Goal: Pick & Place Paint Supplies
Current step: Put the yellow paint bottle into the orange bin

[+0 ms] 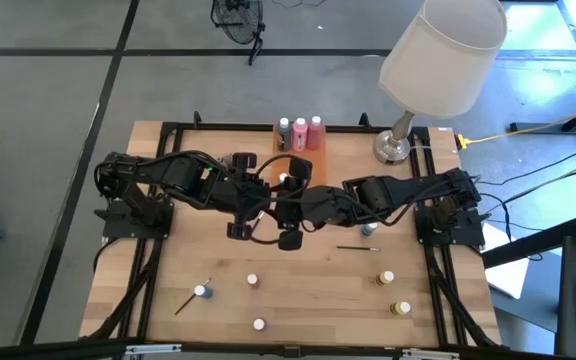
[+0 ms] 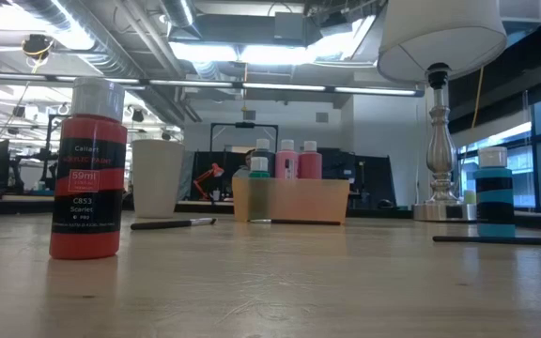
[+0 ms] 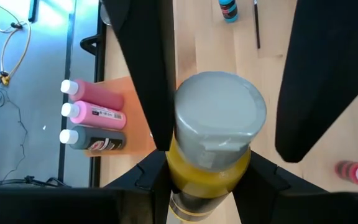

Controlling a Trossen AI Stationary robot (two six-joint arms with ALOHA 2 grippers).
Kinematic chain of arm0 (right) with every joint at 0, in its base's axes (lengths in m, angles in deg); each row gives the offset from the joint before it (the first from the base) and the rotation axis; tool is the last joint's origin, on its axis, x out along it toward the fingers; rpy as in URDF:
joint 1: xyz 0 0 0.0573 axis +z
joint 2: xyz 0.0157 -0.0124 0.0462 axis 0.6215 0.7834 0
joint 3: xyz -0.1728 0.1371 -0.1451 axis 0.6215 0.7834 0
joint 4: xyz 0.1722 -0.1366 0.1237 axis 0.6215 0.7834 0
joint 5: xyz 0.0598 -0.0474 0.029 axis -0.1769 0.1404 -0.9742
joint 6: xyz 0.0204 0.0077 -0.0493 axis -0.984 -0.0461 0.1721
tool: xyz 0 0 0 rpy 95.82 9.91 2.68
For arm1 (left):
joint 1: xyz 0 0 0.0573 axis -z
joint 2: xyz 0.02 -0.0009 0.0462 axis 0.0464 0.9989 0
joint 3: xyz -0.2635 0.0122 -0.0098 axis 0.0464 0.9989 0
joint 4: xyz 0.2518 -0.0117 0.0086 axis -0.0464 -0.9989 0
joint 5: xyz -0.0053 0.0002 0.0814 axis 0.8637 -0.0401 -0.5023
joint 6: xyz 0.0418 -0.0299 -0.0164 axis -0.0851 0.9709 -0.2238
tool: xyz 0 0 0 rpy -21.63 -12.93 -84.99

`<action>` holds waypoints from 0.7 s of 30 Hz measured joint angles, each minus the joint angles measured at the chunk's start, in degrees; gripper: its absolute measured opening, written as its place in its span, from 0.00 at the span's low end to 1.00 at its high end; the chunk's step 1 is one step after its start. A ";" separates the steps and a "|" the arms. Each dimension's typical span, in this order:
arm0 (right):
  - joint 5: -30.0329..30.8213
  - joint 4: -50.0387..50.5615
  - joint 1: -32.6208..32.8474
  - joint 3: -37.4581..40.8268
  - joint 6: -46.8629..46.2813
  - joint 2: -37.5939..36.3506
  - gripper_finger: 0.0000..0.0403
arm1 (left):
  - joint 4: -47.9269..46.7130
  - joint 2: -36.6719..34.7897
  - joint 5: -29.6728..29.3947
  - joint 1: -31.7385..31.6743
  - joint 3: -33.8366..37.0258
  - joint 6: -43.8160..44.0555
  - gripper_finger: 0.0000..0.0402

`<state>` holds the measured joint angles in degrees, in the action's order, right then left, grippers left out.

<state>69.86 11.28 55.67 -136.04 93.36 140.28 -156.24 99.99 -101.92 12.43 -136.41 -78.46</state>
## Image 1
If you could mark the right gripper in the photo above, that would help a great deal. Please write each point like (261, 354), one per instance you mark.
(295, 207)

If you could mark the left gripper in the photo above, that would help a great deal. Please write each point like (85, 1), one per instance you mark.
(240, 192)

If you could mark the large black paint bottle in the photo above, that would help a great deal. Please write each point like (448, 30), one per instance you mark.
(284, 137)

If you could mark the large pink paint bottle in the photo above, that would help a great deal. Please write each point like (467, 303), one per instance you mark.
(300, 136)

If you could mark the large red paint bottle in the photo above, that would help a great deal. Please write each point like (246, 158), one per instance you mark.
(315, 135)

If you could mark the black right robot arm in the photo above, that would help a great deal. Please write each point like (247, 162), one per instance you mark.
(408, 187)

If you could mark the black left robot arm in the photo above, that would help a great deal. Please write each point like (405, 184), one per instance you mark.
(168, 172)

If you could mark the small scarlet paint bottle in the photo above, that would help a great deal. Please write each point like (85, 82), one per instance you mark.
(253, 279)

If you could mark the small turquoise paint bottle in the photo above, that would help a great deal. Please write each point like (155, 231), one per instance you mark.
(369, 230)

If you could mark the small blue paint bottle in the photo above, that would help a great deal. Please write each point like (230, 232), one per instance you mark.
(203, 291)

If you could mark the small magenta paint bottle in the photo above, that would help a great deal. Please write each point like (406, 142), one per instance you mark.
(259, 324)

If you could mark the small ochre paint bottle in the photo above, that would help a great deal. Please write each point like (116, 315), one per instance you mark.
(385, 277)
(401, 308)

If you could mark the orange translucent plastic bin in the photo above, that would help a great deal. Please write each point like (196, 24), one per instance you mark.
(318, 165)

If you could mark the white cup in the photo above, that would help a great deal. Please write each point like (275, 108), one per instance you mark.
(225, 160)

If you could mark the black overhead crossbar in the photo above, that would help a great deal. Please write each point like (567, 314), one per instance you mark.
(288, 351)

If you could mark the black floor fan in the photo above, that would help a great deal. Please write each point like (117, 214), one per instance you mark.
(238, 20)

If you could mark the silver table lamp white shade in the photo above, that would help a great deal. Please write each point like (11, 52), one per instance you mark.
(443, 60)

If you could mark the white sheet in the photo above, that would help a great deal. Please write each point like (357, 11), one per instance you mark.
(505, 275)

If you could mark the black beam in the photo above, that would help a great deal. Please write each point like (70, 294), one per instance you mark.
(533, 245)

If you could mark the black table frame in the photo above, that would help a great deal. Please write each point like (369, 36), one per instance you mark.
(218, 128)

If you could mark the silver bracket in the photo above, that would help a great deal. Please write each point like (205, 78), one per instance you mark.
(153, 349)
(430, 354)

